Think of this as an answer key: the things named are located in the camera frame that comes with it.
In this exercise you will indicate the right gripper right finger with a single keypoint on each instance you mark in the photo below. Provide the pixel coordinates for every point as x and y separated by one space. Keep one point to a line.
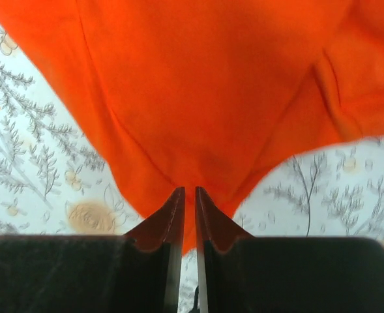
238 272

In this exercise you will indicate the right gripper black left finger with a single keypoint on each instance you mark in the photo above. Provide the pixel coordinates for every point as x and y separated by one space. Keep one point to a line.
138 271

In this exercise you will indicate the orange t shirt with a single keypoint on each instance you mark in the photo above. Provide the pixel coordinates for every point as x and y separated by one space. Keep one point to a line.
207 93

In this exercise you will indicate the floral tablecloth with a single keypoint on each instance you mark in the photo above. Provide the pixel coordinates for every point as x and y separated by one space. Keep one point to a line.
54 181

